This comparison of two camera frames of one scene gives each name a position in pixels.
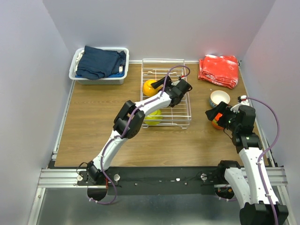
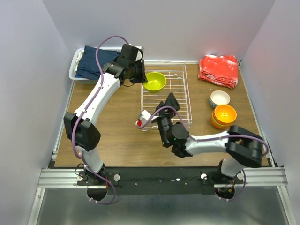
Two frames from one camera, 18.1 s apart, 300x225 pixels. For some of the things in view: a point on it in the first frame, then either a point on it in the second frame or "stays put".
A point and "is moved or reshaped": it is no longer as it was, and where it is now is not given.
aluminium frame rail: (60, 178) stays put
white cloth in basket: (79, 55) stays put
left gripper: (159, 84) to (142, 78)
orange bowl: (215, 123) stays put
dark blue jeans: (97, 64) stays put
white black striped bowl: (217, 96) stays put
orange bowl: (219, 115) is moved or reshaped
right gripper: (222, 108) to (170, 101)
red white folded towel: (222, 70) stays put
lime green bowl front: (157, 112) to (155, 81)
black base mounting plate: (153, 180) stays put
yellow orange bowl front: (148, 89) is moved or reshaped
